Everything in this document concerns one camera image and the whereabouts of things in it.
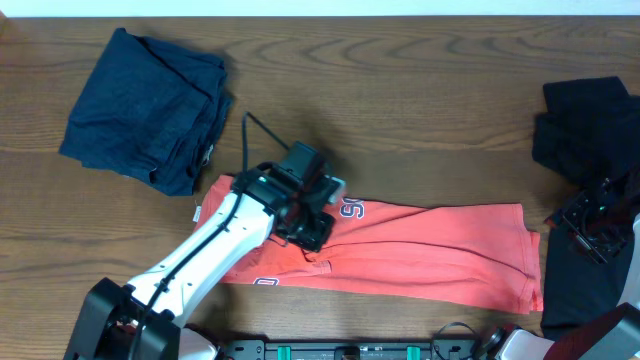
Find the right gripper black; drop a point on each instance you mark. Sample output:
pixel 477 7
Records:
pixel 575 212

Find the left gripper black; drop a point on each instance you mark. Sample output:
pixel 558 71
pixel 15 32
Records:
pixel 314 233

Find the orange red t-shirt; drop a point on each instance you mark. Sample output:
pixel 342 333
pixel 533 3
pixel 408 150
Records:
pixel 481 256

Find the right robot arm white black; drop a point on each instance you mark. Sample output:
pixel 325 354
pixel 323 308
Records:
pixel 591 290

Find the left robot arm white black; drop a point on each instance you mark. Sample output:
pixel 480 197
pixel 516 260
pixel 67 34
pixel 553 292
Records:
pixel 146 318

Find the black clothes pile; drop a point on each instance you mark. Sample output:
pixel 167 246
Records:
pixel 589 135

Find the folded navy blue shirt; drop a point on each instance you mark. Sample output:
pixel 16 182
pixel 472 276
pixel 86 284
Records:
pixel 150 110

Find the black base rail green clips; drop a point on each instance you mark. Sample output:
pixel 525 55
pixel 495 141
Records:
pixel 443 348

